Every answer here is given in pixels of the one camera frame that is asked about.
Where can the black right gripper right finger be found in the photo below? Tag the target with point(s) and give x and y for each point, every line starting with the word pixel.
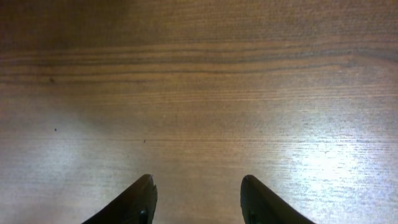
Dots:
pixel 260 205

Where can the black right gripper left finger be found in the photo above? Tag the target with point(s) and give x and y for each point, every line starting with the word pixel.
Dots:
pixel 135 205

